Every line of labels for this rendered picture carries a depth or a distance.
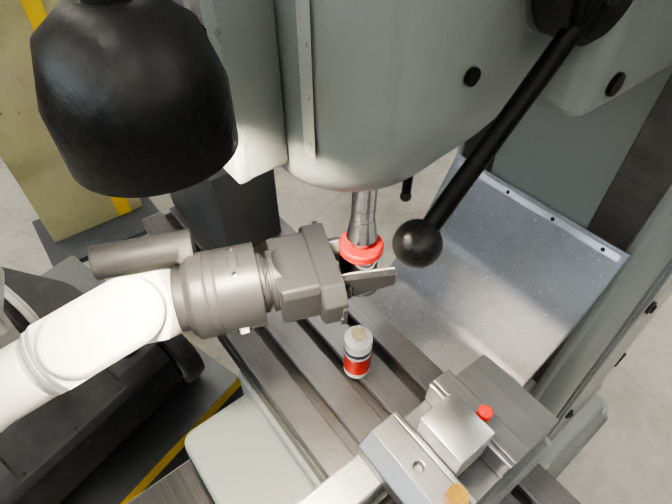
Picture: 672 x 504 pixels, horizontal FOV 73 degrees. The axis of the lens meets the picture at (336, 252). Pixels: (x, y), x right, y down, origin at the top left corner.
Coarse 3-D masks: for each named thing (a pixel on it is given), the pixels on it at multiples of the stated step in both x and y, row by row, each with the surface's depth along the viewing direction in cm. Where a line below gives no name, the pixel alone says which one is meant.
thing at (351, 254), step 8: (344, 240) 47; (376, 240) 47; (344, 248) 47; (352, 248) 47; (368, 248) 47; (376, 248) 47; (344, 256) 47; (352, 256) 46; (360, 256) 46; (368, 256) 46; (376, 256) 46; (360, 264) 46
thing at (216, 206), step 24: (192, 192) 81; (216, 192) 73; (240, 192) 77; (264, 192) 81; (192, 216) 89; (216, 216) 78; (240, 216) 80; (264, 216) 84; (216, 240) 85; (240, 240) 83; (264, 240) 88
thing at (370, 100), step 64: (320, 0) 22; (384, 0) 21; (448, 0) 21; (512, 0) 24; (320, 64) 24; (384, 64) 23; (448, 64) 24; (512, 64) 28; (320, 128) 27; (384, 128) 25; (448, 128) 28
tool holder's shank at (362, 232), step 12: (360, 192) 41; (372, 192) 41; (360, 204) 42; (372, 204) 42; (360, 216) 43; (372, 216) 44; (348, 228) 46; (360, 228) 44; (372, 228) 45; (360, 240) 45; (372, 240) 46
